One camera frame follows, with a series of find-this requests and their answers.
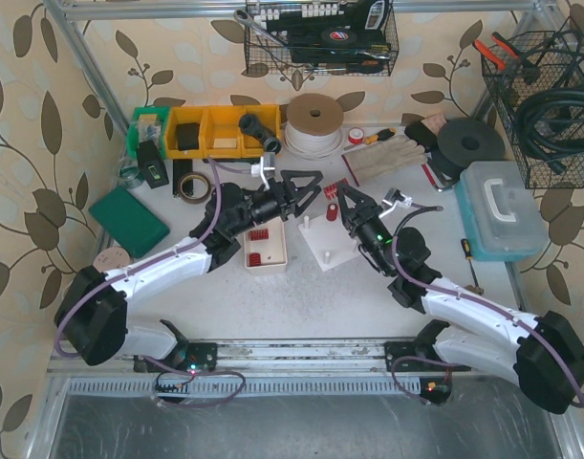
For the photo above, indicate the black box in bin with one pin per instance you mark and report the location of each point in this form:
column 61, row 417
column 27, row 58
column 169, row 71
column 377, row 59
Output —
column 187, row 136

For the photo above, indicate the yellow black screwdriver by toolbox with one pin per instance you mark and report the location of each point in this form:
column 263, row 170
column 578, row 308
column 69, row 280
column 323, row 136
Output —
column 468, row 256

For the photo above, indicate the white spring tray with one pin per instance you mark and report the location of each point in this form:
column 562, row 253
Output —
column 273, row 251

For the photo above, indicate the glass jar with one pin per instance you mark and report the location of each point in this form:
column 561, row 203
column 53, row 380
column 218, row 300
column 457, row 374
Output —
column 129, row 175

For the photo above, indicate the round sanding disc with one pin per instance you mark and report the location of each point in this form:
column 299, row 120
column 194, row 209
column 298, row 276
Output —
column 112, row 258

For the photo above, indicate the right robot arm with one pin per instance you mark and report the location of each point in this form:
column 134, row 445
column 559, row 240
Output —
column 542, row 355

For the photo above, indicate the red large spring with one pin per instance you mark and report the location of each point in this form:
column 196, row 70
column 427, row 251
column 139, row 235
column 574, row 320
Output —
column 332, row 212

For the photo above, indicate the green foam pad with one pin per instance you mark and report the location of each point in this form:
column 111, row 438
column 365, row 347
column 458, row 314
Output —
column 129, row 222

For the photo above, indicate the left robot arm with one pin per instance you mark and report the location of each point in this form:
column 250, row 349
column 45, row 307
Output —
column 94, row 319

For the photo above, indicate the yellow storage bins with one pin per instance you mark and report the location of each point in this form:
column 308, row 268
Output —
column 220, row 136

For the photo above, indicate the white four-peg base plate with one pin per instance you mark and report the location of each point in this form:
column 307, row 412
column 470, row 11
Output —
column 328, row 241

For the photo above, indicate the orange handled pliers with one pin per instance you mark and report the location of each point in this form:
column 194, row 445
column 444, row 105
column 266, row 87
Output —
column 500, row 43

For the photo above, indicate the aluminium rail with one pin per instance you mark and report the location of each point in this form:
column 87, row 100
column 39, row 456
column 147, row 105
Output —
column 290, row 356

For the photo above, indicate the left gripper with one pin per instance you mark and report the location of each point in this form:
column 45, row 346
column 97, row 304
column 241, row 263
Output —
column 282, row 199

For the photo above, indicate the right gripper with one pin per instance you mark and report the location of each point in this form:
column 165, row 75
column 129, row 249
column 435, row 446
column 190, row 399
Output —
column 358, row 215

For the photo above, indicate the teal clear toolbox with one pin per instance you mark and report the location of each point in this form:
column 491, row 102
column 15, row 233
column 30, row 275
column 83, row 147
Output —
column 501, row 220

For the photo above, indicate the black brush with sponge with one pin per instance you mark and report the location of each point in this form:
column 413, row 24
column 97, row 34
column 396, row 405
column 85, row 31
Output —
column 425, row 132

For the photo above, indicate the beige work glove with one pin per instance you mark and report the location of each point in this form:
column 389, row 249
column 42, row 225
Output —
column 383, row 158

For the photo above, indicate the black battery charger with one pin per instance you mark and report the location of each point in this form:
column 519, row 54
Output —
column 151, row 165

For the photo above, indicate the black foam disc spool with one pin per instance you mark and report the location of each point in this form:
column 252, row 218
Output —
column 461, row 142

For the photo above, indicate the green storage bin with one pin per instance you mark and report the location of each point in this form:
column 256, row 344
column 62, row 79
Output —
column 147, row 124

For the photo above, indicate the small yellow black screwdriver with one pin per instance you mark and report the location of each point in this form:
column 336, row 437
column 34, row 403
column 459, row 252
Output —
column 381, row 136

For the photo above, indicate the wire basket with hoses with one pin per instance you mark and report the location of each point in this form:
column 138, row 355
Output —
column 540, row 100

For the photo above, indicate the wire basket with tools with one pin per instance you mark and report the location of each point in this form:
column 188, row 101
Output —
column 309, row 39

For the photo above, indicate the brown tape roll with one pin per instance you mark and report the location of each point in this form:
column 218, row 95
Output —
column 193, row 188

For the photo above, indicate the white cable spool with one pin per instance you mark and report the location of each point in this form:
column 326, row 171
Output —
column 313, row 129

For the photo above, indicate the grey pipe fitting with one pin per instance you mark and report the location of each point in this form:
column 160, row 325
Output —
column 251, row 126

